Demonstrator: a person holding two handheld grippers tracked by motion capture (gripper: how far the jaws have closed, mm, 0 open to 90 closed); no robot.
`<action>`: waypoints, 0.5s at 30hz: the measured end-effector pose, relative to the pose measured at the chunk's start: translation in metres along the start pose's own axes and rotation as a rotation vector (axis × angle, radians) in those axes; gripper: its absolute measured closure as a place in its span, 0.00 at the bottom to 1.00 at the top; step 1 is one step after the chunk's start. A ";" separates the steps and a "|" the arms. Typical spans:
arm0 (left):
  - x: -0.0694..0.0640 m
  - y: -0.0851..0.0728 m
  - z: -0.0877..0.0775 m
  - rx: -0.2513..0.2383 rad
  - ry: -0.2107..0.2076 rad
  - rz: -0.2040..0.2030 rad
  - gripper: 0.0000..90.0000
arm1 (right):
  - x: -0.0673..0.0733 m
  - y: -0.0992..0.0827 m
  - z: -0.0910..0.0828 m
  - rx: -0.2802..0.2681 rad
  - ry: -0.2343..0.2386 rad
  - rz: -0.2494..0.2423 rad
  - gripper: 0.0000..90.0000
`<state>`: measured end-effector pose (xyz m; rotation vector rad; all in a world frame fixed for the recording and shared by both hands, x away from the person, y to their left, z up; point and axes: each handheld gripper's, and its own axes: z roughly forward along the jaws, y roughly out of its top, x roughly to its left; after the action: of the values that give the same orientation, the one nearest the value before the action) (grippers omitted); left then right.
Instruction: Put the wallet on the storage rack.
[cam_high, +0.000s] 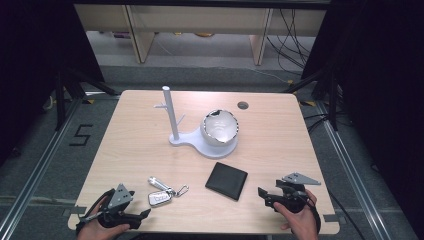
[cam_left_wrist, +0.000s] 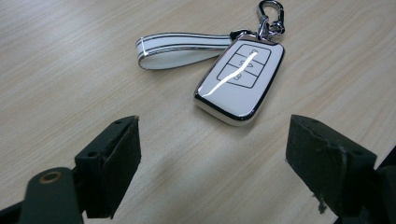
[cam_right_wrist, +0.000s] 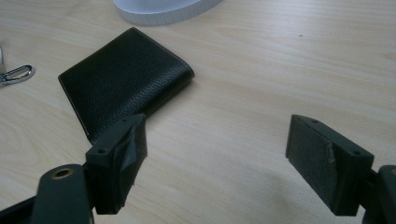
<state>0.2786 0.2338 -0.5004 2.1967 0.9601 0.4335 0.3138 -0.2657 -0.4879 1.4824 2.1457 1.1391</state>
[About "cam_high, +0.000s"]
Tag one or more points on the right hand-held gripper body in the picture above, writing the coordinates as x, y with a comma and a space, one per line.
293, 191

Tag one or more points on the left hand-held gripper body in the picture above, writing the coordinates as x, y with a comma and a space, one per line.
120, 197

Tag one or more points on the person's right hand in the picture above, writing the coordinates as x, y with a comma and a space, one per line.
300, 221

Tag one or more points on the person's left hand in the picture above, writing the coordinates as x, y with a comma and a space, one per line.
100, 231

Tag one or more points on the keyring with silver fob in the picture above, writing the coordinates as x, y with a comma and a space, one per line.
160, 197

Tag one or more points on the black wallet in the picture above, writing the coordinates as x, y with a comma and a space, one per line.
226, 180

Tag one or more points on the grey tape strip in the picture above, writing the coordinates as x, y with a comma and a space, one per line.
76, 210
330, 218

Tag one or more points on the crumpled foil-lined bowl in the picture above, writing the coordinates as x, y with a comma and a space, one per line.
220, 128

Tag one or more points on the white key holder stand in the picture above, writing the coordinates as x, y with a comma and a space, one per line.
173, 115

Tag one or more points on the black metal stand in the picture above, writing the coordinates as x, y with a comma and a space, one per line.
333, 100
60, 100

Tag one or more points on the black curtain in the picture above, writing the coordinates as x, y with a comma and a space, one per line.
36, 50
383, 83

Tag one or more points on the beige wooden desk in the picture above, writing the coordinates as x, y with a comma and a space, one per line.
200, 20

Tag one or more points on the aluminium floor rail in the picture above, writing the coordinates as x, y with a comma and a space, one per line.
40, 166
350, 166

